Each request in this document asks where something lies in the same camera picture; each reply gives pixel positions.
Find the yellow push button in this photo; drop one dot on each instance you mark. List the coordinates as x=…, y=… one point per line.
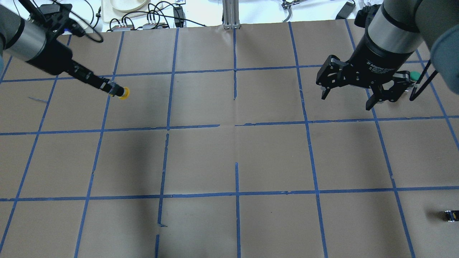
x=116, y=90

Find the green push button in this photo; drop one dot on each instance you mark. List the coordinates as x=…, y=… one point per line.
x=414, y=81

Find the beige tray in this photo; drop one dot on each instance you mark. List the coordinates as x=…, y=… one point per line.
x=117, y=8

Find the black power adapter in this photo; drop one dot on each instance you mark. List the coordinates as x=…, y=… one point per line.
x=346, y=10

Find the aluminium frame post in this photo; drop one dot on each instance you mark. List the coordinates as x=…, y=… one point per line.
x=230, y=15

